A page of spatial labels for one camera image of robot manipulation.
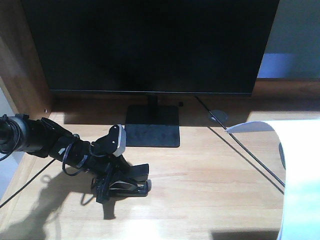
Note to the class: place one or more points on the wooden desk side panel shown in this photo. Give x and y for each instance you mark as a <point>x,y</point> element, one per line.
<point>21,76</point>

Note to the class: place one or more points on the white paper sheets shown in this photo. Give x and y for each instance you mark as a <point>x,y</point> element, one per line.
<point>300,140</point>

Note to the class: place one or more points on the grey desk cable grommet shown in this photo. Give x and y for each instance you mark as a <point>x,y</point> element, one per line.
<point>217,115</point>

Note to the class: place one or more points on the black stapler with orange button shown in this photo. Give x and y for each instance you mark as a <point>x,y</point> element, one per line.
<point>123,187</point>

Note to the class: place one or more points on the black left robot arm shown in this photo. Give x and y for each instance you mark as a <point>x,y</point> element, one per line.
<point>42,138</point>

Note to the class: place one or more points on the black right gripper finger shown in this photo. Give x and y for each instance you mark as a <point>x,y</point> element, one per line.
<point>281,153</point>

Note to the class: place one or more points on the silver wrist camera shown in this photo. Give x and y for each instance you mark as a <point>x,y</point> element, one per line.
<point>118,138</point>

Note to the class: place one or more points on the black computer monitor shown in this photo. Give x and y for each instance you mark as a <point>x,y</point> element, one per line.
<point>151,47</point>

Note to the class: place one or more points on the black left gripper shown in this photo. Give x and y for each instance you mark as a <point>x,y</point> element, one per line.
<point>99,156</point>

